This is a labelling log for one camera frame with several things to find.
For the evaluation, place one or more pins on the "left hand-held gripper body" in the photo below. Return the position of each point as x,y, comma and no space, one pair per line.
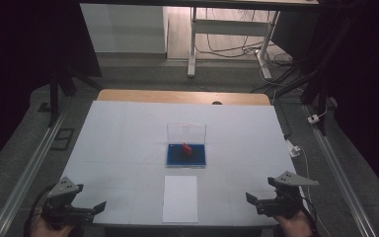
60,208

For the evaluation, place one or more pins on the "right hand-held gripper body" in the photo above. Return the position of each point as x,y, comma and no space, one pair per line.
286,202

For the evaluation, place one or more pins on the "blue case with clear lid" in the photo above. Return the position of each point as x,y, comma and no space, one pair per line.
186,154

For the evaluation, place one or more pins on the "red stamp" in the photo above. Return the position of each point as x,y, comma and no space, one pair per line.
187,148

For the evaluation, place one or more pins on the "person's right hand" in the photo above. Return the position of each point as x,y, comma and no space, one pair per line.
292,226

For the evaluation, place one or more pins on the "person's left hand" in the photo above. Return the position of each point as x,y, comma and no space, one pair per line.
47,229

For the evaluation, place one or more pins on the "white power adapter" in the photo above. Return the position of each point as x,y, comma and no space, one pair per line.
294,151

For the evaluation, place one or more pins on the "large white table cover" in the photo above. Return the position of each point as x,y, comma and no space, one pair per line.
128,148

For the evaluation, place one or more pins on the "white paper sheet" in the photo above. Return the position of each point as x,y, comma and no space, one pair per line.
180,199

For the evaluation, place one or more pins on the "white plug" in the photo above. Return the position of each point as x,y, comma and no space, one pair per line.
313,118

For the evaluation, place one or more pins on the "small black floor plate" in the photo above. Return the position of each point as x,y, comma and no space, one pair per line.
44,107

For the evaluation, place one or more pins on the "black tripod stand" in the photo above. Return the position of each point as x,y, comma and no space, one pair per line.
54,98

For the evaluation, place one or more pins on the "black metal stand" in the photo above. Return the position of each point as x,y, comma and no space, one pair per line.
322,82

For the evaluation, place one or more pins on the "wooden table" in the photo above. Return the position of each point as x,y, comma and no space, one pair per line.
177,97

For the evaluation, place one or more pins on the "dark curtain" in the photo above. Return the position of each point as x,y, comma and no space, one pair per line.
19,65
368,82

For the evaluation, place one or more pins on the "white cabinet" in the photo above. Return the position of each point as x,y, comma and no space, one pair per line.
125,29

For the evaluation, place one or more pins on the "aluminium rail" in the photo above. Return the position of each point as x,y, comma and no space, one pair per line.
339,171
29,174

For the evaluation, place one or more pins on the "black floor socket frame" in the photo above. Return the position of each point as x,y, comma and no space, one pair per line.
62,139

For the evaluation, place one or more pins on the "white desk frame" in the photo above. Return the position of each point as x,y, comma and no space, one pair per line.
227,28

